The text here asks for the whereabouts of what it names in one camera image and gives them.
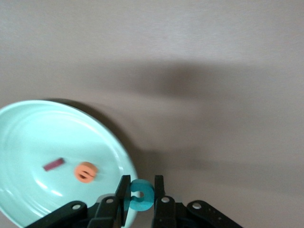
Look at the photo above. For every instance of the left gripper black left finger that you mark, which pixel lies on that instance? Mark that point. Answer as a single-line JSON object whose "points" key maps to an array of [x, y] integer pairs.
{"points": [[107, 213]]}

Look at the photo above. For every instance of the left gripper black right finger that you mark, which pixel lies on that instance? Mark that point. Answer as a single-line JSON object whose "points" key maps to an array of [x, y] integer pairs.
{"points": [[164, 213]]}

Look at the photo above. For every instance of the teal foam letter c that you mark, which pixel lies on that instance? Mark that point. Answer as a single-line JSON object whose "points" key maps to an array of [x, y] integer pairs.
{"points": [[148, 202]]}

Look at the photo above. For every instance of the orange foam letter e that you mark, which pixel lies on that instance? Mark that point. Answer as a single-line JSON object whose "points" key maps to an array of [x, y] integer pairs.
{"points": [[89, 167]]}

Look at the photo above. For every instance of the dark red foam letter i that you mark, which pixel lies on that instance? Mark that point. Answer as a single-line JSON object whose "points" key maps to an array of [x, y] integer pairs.
{"points": [[54, 164]]}

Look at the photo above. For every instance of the green round plate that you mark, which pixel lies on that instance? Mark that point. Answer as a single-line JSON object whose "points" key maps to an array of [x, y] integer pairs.
{"points": [[47, 133]]}

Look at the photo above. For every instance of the brown table cover sheet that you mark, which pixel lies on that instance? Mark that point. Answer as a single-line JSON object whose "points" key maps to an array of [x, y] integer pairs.
{"points": [[166, 47]]}

